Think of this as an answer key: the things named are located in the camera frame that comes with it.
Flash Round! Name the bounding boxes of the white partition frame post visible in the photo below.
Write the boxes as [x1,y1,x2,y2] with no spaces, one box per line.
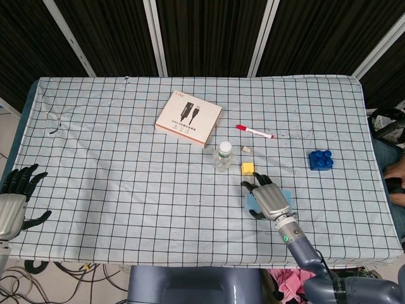
[352,18,405,80]
[42,0,96,77]
[248,0,280,77]
[142,0,168,77]

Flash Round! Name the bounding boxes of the white black checkered tablecloth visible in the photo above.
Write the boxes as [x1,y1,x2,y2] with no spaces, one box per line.
[0,75,404,265]

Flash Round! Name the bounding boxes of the pink cloth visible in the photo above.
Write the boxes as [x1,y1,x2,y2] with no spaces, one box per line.
[271,268,309,301]

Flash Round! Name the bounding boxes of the person's jeans leg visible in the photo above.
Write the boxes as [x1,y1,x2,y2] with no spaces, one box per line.
[373,139,401,172]

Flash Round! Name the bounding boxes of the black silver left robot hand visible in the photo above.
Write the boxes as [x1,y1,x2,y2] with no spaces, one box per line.
[0,163,52,241]

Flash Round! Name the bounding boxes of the white cable packaging box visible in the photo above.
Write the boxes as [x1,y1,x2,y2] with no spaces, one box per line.
[154,90,223,149]

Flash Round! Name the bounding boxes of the red white marker pen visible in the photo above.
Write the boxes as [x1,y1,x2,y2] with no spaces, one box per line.
[235,124,275,140]

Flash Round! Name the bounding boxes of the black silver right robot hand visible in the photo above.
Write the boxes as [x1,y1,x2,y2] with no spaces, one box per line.
[240,172,292,221]

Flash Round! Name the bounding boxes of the grey-blue robot torso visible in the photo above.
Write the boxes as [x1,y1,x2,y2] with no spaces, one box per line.
[127,265,263,304]

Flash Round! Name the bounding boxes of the tangled floor cables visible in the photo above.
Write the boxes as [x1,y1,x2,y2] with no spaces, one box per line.
[0,259,130,304]

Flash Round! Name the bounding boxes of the clear plastic bottle white cap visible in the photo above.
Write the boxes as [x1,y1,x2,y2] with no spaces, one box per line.
[212,142,235,174]

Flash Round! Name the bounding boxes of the black bag with straps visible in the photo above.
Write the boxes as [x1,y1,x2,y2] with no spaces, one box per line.
[368,106,405,143]

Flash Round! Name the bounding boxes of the person's bare hand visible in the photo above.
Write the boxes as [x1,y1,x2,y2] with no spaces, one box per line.
[383,163,405,187]

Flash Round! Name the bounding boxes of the dark blue toy brick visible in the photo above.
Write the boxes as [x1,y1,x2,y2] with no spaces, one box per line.
[308,149,335,172]

